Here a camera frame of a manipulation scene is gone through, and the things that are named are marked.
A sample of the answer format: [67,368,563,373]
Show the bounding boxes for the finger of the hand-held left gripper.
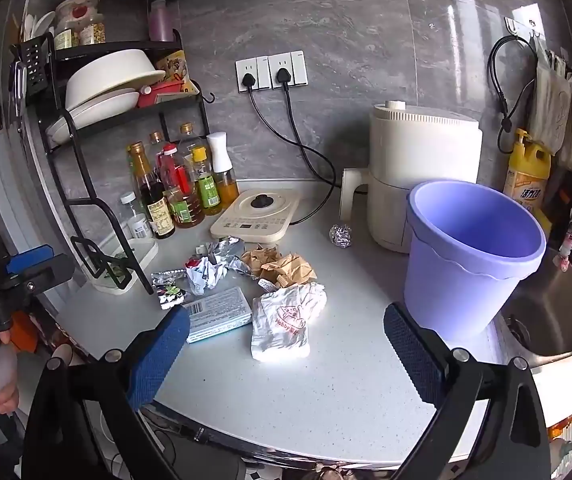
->
[6,244,55,277]
[13,254,75,302]

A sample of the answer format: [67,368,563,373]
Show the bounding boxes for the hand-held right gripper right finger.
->
[383,302,552,480]

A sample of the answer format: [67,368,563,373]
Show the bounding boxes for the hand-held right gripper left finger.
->
[22,305,191,480]

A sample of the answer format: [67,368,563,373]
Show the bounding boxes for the purple plastic bin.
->
[403,180,548,342]

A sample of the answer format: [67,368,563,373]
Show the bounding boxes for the teal cardboard box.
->
[183,286,254,345]

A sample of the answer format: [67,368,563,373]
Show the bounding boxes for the white and red paper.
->
[185,256,227,296]

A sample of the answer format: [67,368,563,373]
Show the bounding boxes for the silver foil wrapper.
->
[195,237,254,277]

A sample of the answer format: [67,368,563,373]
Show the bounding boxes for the white paper bag pink print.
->
[251,282,327,362]

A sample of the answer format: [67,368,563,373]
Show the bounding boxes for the brown paper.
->
[260,252,317,289]
[241,244,283,277]

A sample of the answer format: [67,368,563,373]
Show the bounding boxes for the white appliance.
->
[0,105,86,321]

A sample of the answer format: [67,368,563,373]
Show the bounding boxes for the green seasoning packet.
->
[108,255,130,281]

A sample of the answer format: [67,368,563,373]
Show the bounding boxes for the white plastic tray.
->
[83,237,159,293]

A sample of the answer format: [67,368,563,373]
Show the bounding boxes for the small clear bottle white cap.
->
[120,192,153,240]

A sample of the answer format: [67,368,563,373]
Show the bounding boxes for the black metal kitchen rack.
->
[10,30,217,292]

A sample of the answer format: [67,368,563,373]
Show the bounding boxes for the dark sauce bottle yellow cap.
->
[126,141,177,240]

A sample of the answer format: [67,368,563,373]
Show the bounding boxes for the white plate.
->
[46,105,139,143]
[66,87,140,128]

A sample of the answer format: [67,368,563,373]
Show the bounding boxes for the crumpled foil ball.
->
[329,224,355,250]

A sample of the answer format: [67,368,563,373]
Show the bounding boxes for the steel sink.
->
[496,255,572,361]

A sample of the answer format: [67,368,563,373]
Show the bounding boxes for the beige kettle base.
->
[210,188,307,242]

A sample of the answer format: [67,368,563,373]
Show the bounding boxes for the gold cap dark bottle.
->
[147,131,167,171]

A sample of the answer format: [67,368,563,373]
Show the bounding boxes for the yellow cap green label bottle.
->
[191,146,221,217]

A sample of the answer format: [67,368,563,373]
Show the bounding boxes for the pink hanging charm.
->
[553,205,572,273]

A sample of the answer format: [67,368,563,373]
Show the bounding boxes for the gold cap clear bottle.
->
[176,122,203,161]

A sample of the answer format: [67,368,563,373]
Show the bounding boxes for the black utensil holder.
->
[12,35,51,96]

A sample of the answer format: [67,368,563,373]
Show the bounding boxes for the large white bowl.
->
[64,49,167,111]

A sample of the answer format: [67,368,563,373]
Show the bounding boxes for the white top oil sprayer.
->
[207,131,241,210]

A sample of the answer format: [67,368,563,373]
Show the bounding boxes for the white air fryer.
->
[338,101,484,255]

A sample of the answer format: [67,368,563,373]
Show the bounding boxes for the yellow detergent bottle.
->
[503,129,553,221]

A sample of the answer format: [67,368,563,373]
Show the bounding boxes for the red box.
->
[138,80,199,108]

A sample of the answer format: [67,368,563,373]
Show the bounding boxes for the glass spice jar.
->
[78,12,106,46]
[54,22,80,51]

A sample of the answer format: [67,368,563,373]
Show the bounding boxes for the yellow snack packet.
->
[155,50,189,83]

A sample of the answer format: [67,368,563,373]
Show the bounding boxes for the ceramic bowl red print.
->
[54,0,102,23]

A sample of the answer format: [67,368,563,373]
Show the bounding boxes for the pink bottle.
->
[148,0,181,42]

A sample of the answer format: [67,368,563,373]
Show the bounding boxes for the hanging cloth bags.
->
[526,50,572,171]

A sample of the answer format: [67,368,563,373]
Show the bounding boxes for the oil bottle with red handle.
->
[158,144,205,229]

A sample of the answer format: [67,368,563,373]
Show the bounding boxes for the black power cable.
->
[283,82,367,196]
[246,87,337,226]

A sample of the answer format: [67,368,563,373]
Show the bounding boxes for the hanging black cable loop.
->
[487,35,539,155]

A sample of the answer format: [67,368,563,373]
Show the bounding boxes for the white wall socket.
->
[268,50,309,88]
[236,56,271,93]

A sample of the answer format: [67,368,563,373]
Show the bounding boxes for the white wall hook strip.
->
[505,4,544,41]

